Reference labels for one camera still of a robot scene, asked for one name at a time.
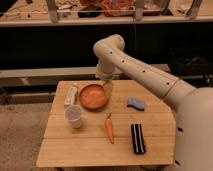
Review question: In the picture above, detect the long workbench shelf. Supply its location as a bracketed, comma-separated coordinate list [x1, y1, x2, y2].
[0, 0, 213, 27]

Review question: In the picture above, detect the wooden table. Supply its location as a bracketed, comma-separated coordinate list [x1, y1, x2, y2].
[37, 80, 176, 167]

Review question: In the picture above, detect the black striped rectangular block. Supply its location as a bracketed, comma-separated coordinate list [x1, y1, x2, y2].
[131, 124, 146, 154]

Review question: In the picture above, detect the orange carrot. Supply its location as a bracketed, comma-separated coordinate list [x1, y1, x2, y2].
[105, 113, 114, 144]

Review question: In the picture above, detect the orange plate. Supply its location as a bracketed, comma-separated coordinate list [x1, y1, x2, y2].
[79, 84, 109, 110]

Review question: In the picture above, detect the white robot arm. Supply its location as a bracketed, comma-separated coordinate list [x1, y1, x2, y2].
[93, 34, 213, 171]

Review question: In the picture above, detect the white plastic cup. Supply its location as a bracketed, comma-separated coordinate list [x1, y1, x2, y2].
[64, 106, 82, 128]

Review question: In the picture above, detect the blue sponge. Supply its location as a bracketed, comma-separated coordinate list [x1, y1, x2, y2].
[127, 97, 145, 110]

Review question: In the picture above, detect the red cloth on shelf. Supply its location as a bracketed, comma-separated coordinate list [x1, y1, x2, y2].
[101, 0, 161, 17]

